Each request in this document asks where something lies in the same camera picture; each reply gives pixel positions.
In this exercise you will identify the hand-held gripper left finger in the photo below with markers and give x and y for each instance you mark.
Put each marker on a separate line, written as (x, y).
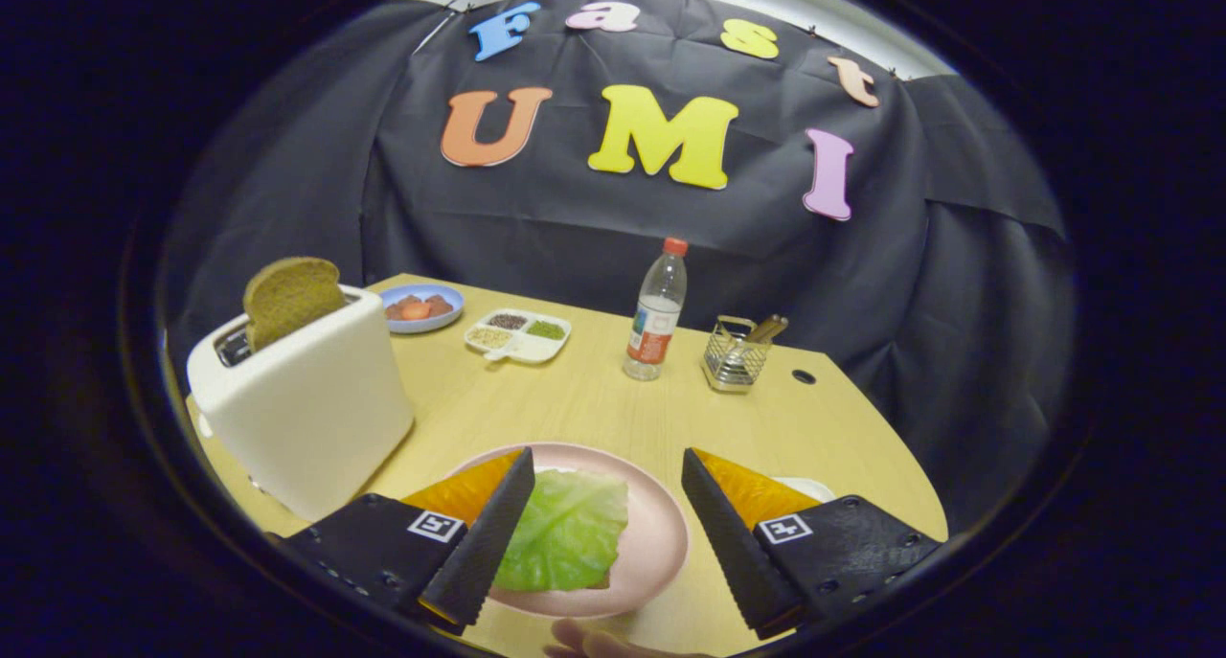
(479, 553)

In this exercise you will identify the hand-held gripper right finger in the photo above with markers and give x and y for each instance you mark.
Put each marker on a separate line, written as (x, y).
(733, 548)

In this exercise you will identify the green lettuce leaf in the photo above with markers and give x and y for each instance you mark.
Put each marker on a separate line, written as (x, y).
(565, 533)

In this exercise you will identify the toasted brown bread slice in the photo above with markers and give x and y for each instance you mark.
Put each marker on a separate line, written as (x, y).
(287, 299)

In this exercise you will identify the pink plate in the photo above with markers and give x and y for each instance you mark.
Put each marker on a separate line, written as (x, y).
(656, 533)

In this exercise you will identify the small white plate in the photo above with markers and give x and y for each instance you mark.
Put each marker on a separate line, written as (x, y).
(809, 488)

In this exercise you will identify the white divided seasoning tray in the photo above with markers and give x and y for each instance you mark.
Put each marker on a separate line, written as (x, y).
(522, 349)

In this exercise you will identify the white toaster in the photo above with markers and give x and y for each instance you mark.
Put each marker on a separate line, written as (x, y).
(306, 419)

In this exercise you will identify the wooden utensils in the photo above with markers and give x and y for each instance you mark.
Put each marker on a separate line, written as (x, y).
(769, 328)

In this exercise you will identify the clear plastic water bottle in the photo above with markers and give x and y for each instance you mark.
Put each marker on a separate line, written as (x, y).
(654, 337)

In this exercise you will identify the blue plate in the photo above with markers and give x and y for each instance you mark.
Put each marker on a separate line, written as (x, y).
(421, 328)

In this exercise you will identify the red tomato slices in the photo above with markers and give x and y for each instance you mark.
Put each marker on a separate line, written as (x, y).
(417, 308)

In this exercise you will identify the black backdrop cloth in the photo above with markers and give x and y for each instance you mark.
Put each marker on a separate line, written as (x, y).
(575, 227)

